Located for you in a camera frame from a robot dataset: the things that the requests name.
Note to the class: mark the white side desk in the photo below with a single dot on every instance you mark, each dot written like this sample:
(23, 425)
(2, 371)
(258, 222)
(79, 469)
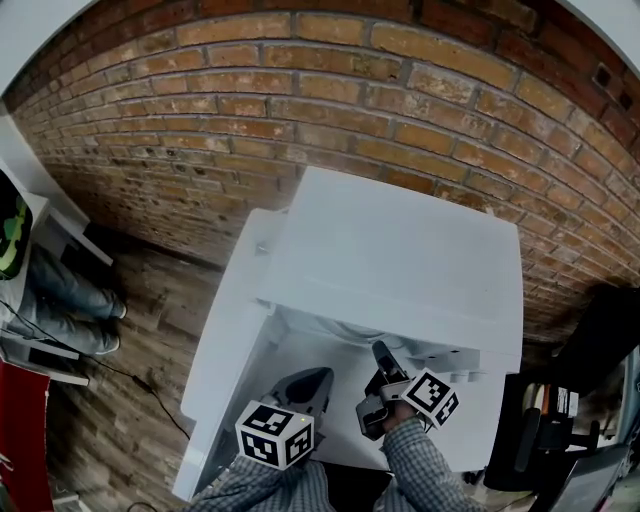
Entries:
(30, 175)

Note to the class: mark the red cabinet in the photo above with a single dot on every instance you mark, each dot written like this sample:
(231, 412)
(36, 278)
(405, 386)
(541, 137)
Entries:
(22, 440)

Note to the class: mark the black office chair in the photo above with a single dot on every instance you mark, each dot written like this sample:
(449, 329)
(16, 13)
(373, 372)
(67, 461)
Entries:
(605, 320)

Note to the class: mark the person's right forearm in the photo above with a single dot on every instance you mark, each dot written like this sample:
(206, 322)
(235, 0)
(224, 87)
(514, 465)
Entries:
(425, 470)

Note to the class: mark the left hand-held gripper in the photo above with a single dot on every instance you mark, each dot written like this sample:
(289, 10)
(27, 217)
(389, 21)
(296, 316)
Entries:
(272, 435)

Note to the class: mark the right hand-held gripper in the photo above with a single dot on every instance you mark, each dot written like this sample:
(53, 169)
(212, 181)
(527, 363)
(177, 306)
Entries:
(430, 397)

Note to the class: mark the white low shelf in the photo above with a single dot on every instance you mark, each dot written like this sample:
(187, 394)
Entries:
(50, 370)

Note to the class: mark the black equipment rack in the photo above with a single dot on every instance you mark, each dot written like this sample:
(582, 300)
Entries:
(530, 440)

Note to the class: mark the person's left forearm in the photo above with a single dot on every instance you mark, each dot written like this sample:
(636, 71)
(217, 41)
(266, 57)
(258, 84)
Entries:
(270, 487)

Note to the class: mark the gray laptop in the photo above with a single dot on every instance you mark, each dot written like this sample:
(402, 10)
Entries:
(585, 485)

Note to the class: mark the black green backpack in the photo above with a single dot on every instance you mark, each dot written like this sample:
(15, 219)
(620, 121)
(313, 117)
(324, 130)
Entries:
(12, 235)

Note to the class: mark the white table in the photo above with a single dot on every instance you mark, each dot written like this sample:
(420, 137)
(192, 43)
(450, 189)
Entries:
(450, 430)

